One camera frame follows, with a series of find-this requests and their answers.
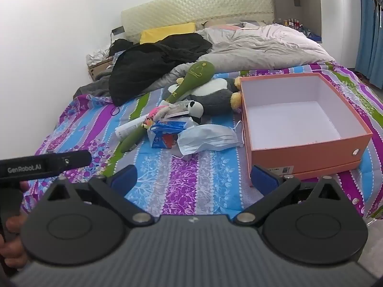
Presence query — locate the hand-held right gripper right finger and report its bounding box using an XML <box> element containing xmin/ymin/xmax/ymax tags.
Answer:
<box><xmin>233</xmin><ymin>164</ymin><xmax>343</xmax><ymax>226</ymax></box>

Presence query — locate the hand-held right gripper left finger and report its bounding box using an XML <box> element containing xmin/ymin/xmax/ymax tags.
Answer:
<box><xmin>46</xmin><ymin>164</ymin><xmax>154</xmax><ymax>228</ymax></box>

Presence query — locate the orange cardboard box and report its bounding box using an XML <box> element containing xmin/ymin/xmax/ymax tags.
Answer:
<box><xmin>238</xmin><ymin>72</ymin><xmax>373</xmax><ymax>187</ymax></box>

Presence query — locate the blue face mask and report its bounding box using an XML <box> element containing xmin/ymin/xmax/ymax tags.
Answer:
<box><xmin>172</xmin><ymin>125</ymin><xmax>245</xmax><ymax>158</ymax></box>

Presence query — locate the clear packet of cotton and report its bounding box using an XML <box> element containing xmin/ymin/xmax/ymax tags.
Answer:
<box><xmin>165</xmin><ymin>102</ymin><xmax>190</xmax><ymax>119</ymax></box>

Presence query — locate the person's left hand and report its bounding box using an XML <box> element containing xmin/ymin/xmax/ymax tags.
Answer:
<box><xmin>0</xmin><ymin>214</ymin><xmax>29</xmax><ymax>268</ymax></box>

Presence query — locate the white spray bottle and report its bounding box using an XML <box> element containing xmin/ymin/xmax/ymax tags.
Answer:
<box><xmin>115</xmin><ymin>115</ymin><xmax>150</xmax><ymax>140</ymax></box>

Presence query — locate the plastic snack wrapper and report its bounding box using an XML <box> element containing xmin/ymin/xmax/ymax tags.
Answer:
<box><xmin>149</xmin><ymin>116</ymin><xmax>196</xmax><ymax>150</ymax></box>

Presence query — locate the grey white penguin plush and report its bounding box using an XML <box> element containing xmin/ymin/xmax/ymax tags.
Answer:
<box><xmin>168</xmin><ymin>77</ymin><xmax>243</xmax><ymax>117</ymax></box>

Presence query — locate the grey blanket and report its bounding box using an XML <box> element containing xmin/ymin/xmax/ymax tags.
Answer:
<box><xmin>73</xmin><ymin>73</ymin><xmax>114</xmax><ymax>99</ymax></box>

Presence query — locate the small panda plush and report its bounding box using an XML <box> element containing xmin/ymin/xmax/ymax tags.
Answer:
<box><xmin>181</xmin><ymin>100</ymin><xmax>204</xmax><ymax>124</ymax></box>

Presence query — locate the brown cardboard carton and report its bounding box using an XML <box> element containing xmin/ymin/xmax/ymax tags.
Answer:
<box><xmin>88</xmin><ymin>55</ymin><xmax>116</xmax><ymax>81</ymax></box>

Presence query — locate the black clothing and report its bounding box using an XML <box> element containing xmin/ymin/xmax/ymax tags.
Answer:
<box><xmin>108</xmin><ymin>33</ymin><xmax>213</xmax><ymax>106</ymax></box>

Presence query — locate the long green plush stick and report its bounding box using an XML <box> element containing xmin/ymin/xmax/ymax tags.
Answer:
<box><xmin>120</xmin><ymin>61</ymin><xmax>216</xmax><ymax>154</ymax></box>

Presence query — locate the white crumpled cloth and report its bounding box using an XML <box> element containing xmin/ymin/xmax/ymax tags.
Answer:
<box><xmin>86</xmin><ymin>46</ymin><xmax>113</xmax><ymax>65</ymax></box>

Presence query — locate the white duvet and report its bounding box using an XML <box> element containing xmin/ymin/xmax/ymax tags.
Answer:
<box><xmin>150</xmin><ymin>22</ymin><xmax>336</xmax><ymax>93</ymax></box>

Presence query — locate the yellow pillow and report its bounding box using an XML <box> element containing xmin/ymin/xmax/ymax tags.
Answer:
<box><xmin>140</xmin><ymin>22</ymin><xmax>196</xmax><ymax>45</ymax></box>

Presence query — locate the pink pillow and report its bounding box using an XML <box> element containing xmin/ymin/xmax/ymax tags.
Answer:
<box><xmin>206</xmin><ymin>22</ymin><xmax>261</xmax><ymax>32</ymax></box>

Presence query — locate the row of small bottles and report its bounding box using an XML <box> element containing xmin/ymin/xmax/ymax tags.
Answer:
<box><xmin>283</xmin><ymin>19</ymin><xmax>303</xmax><ymax>31</ymax></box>

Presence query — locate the blue curtain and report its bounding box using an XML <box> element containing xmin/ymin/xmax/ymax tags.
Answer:
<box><xmin>355</xmin><ymin>0</ymin><xmax>383</xmax><ymax>88</ymax></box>

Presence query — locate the cream quilted headboard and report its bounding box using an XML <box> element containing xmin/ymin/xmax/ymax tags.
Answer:
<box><xmin>121</xmin><ymin>0</ymin><xmax>275</xmax><ymax>41</ymax></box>

